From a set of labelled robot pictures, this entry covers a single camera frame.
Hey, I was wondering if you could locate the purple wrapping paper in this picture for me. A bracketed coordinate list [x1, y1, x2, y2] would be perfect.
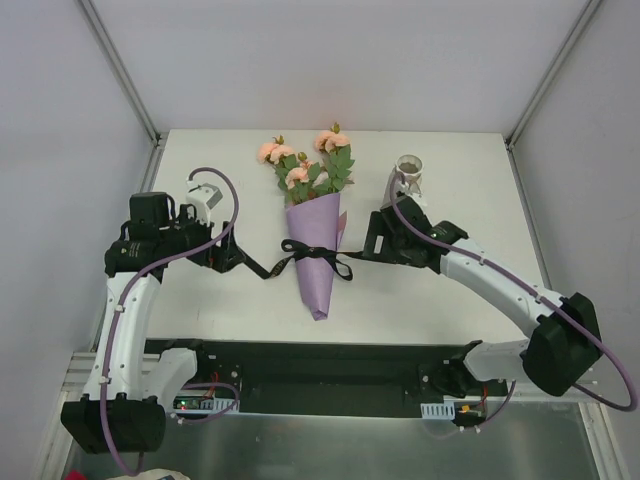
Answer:
[285, 193, 346, 320]

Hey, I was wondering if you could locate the black ribbon gold lettering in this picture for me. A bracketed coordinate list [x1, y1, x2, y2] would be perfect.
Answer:
[240, 239, 364, 281]

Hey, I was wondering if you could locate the pink rose stem three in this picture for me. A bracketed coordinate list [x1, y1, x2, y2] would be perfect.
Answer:
[313, 122, 355, 197]

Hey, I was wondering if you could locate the pink rose stem one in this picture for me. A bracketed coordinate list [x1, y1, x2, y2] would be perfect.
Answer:
[257, 135, 300, 192]

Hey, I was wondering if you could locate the pink tissue paper sheet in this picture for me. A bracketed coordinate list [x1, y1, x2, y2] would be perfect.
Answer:
[336, 212, 348, 243]

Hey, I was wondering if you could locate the pink rose stem two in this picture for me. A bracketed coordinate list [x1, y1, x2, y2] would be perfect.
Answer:
[275, 152, 324, 207]

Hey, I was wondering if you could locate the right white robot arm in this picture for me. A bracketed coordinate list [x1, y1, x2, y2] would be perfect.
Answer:
[361, 195, 602, 397]

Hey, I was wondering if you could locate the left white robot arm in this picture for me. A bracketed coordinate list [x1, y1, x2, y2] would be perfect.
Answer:
[61, 184, 222, 454]

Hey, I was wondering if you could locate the white ribbed ceramic vase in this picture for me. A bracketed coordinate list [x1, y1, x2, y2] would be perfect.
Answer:
[380, 154, 427, 209]

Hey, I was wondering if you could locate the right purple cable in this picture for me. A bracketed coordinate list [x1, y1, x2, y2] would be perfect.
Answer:
[389, 172, 638, 441]

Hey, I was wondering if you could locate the purple cable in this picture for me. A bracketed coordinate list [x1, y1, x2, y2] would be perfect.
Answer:
[98, 167, 241, 477]
[389, 172, 638, 441]

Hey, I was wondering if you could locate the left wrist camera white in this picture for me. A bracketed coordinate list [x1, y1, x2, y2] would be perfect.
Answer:
[185, 180, 223, 225]

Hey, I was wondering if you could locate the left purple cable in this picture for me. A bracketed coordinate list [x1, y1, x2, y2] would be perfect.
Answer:
[98, 167, 241, 477]

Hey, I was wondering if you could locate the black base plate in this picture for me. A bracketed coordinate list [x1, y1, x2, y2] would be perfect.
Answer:
[145, 339, 508, 418]

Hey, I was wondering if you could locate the front aluminium rail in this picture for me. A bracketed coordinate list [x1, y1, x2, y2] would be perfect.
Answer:
[62, 349, 166, 394]

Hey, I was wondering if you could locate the left aluminium frame post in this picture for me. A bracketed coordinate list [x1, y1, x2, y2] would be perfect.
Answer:
[77, 0, 166, 146]

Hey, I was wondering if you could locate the aluminium frame post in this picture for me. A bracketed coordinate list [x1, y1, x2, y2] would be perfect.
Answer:
[77, 0, 166, 146]
[504, 0, 606, 149]

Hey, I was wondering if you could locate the right aluminium frame post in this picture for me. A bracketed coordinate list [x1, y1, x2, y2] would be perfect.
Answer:
[504, 0, 606, 149]

